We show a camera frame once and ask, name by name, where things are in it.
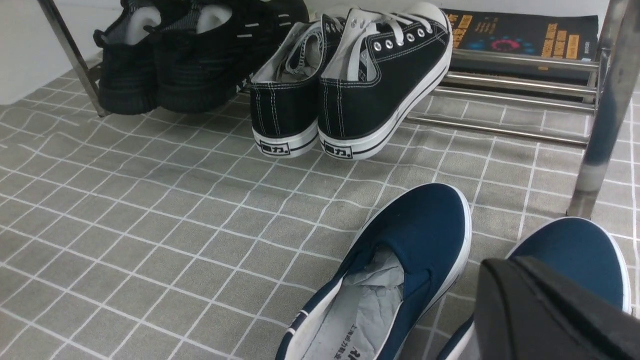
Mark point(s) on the black canvas sneaker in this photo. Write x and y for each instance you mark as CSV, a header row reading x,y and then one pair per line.
x,y
284,92
385,64

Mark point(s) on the grey checked floor cloth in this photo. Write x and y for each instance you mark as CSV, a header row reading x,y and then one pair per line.
x,y
164,236

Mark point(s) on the metal shoe rack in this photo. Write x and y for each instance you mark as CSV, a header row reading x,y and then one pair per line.
x,y
612,80

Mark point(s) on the black knit shoe right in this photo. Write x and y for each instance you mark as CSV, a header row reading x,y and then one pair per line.
x,y
210,53

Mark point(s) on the black canvas sneaker left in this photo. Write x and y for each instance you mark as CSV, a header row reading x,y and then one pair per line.
x,y
284,92

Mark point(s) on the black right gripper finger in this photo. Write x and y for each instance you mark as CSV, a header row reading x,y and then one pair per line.
x,y
527,311

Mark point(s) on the black knit shoe left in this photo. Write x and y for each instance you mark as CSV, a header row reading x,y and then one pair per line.
x,y
128,81

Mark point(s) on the black canvas sneaker right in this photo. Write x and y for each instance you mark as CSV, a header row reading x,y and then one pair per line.
x,y
385,64

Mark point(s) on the dark colourful book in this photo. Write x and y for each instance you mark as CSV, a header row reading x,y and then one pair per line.
x,y
573,38

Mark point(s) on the navy slip-on shoe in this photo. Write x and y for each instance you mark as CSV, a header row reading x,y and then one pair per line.
x,y
402,261
578,249

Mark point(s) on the black knit shoe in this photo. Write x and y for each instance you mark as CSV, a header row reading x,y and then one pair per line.
x,y
210,53
128,81

